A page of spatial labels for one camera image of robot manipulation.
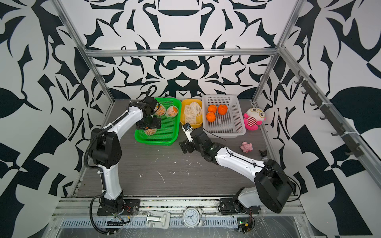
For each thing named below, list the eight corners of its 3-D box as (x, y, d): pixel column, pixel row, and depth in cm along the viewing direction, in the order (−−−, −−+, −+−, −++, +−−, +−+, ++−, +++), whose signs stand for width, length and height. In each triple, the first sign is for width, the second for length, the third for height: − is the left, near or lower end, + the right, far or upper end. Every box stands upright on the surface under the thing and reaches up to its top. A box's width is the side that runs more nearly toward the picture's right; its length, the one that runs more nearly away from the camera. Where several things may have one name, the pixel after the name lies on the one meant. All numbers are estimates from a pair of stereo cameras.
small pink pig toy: (241, 152, 93) (242, 151, 91) (239, 143, 97) (240, 141, 95) (253, 152, 93) (254, 151, 91) (250, 143, 97) (251, 141, 95)
